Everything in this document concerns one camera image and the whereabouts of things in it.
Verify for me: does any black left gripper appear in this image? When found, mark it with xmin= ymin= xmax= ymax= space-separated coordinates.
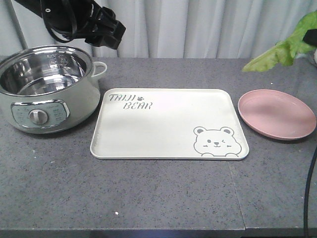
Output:
xmin=17 ymin=0 xmax=126 ymax=49

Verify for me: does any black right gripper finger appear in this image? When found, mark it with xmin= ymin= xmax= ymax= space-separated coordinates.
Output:
xmin=303 ymin=29 xmax=317 ymax=47

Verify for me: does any green lettuce leaf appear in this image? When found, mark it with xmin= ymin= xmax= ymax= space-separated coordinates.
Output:
xmin=242 ymin=11 xmax=317 ymax=72

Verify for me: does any pink round plate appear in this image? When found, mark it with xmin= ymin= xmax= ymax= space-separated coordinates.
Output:
xmin=237 ymin=89 xmax=317 ymax=141

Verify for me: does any cream bear serving tray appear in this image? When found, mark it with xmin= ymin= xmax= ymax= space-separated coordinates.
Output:
xmin=90 ymin=88 xmax=249 ymax=160

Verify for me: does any white rice cooker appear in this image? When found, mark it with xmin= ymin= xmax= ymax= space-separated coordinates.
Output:
xmin=306 ymin=50 xmax=317 ymax=67

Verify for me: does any grey pleated curtain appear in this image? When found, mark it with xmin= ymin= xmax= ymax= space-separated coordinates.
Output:
xmin=0 ymin=0 xmax=317 ymax=60

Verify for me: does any green electric cooking pot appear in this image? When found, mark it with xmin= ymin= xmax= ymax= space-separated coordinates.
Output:
xmin=0 ymin=45 xmax=107 ymax=134

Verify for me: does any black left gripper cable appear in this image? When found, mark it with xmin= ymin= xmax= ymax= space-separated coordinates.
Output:
xmin=41 ymin=0 xmax=77 ymax=43

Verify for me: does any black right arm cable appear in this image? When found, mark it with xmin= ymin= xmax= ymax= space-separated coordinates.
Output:
xmin=303 ymin=146 xmax=317 ymax=238

